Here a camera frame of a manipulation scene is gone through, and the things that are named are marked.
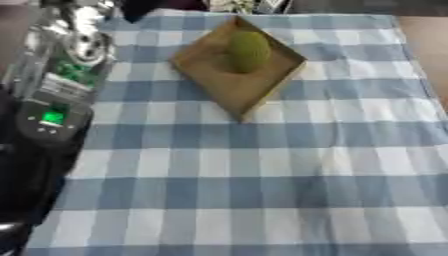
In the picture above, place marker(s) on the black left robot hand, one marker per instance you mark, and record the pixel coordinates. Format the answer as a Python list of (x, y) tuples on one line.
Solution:
[(143, 7)]

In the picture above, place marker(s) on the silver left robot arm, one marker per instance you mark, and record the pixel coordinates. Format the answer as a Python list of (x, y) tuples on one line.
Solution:
[(52, 100)]

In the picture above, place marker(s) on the green oval toy fruit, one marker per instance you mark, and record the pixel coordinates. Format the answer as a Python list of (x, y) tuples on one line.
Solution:
[(248, 51)]

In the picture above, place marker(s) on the tan cardboard box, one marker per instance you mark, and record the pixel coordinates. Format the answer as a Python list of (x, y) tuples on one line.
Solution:
[(233, 83)]

